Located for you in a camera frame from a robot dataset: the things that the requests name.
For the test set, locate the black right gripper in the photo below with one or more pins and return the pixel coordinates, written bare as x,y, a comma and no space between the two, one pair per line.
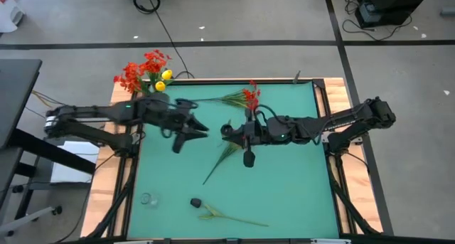
256,132

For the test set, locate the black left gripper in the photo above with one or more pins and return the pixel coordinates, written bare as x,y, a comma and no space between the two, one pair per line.
177,124

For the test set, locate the yellow artificial tulip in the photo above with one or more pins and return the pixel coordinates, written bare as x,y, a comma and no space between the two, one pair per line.
167,74
160,86

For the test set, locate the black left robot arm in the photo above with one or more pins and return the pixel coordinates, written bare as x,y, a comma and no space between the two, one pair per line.
85,112

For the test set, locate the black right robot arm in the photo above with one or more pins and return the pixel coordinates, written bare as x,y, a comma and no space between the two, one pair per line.
355,119

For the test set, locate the clear glass vase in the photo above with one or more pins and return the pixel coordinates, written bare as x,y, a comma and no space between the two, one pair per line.
149,199

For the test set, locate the teal table mat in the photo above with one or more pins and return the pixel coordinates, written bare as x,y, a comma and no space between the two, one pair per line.
284,201

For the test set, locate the white label strip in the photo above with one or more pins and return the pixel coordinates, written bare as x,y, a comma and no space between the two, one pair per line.
133,242
330,241

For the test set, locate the white paper sheet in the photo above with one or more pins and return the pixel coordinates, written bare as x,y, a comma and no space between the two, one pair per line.
71,165

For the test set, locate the light wooden table board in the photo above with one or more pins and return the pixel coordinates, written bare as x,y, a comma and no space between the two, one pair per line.
359,187

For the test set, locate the dark grey desk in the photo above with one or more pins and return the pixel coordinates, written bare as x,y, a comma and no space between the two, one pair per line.
17,94

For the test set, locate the black computer tower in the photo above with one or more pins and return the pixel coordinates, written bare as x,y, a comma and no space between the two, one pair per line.
391,5

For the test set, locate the grey floor box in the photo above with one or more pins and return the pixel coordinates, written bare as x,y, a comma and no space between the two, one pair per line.
448,11

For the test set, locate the black aluminium table frame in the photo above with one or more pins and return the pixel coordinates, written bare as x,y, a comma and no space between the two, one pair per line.
231,81

